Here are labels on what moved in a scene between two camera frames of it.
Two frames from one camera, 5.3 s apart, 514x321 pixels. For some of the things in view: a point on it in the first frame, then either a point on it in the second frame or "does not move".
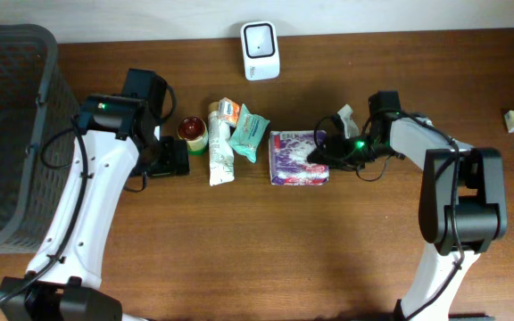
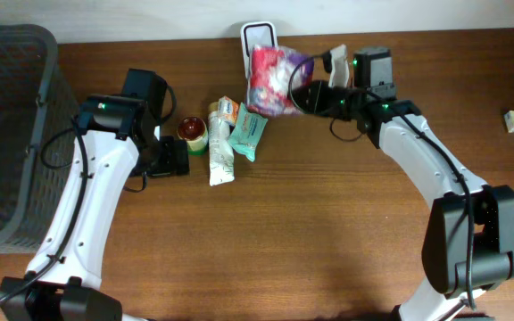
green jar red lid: [194, 130] does not move
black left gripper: [174, 158] does not move
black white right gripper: [336, 154] to [306, 89]
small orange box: [228, 111] does not move
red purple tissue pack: [288, 159] to [273, 72]
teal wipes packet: [247, 133] does not move
